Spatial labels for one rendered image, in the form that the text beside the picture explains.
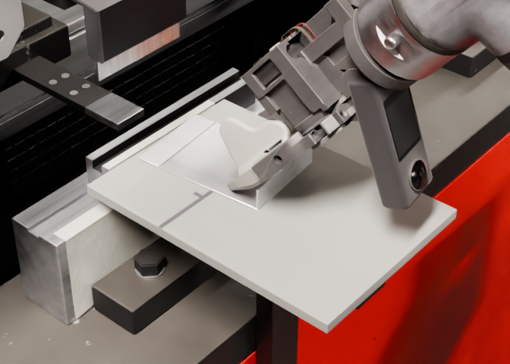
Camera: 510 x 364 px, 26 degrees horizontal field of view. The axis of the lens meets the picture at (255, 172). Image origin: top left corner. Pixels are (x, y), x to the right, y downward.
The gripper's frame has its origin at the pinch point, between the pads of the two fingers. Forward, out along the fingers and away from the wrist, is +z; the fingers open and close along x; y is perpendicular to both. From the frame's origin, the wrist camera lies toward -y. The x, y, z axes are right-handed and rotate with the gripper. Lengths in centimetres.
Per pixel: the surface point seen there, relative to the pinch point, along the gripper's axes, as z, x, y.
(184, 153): 5.6, 1.3, 5.5
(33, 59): 19.7, -2.6, 22.7
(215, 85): 8.9, -9.9, 8.9
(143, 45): 2.0, 0.1, 15.0
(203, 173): 3.6, 2.6, 3.0
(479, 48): 8.1, -46.3, -6.6
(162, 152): 6.7, 2.2, 6.8
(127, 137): 9.7, 2.1, 10.0
